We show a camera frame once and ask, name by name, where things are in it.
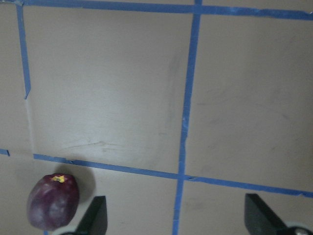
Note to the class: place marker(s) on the dark purple apple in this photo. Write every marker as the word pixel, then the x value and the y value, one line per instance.
pixel 53 202

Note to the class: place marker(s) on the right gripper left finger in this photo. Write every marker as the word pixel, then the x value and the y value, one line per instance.
pixel 95 219

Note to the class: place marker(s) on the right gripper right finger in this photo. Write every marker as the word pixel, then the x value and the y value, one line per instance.
pixel 260 219

